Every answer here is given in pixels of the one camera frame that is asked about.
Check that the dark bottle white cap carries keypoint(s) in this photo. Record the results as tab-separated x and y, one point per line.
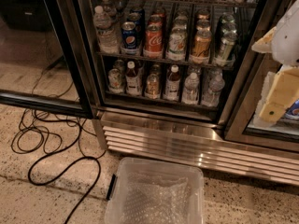
132	80

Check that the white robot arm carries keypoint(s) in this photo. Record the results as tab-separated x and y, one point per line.
281	89

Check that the clear water bottle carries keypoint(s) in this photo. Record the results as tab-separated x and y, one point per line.
212	91
190	93

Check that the dark tea bottle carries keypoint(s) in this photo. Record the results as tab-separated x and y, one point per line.
171	88

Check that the stainless steel fridge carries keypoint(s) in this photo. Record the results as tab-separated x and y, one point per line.
231	118

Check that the amber juice bottle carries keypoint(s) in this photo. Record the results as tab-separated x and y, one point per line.
152	90

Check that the large water bottle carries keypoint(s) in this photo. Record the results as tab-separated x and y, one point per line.
105	30

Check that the glass fridge door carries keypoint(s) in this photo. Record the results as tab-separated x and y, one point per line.
42	58

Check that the blue can right compartment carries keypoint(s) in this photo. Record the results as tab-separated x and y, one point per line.
293	111

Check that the green silver soda can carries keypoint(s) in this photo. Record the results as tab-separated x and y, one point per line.
225	50

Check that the gold soda can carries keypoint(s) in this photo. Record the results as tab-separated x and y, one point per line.
201	47

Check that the white green soda can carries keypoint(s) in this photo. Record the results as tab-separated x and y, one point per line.
176	47

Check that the steel vent grille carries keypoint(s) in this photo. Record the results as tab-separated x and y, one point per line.
196	146

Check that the red coca-cola can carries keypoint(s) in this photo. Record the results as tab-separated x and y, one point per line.
153	41

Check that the blue pepsi can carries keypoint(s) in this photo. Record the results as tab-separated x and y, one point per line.
129	38

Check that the bubble wrap sheet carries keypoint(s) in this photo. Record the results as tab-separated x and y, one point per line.
156	200

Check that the clear plastic storage bin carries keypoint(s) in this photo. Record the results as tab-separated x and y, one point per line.
134	166

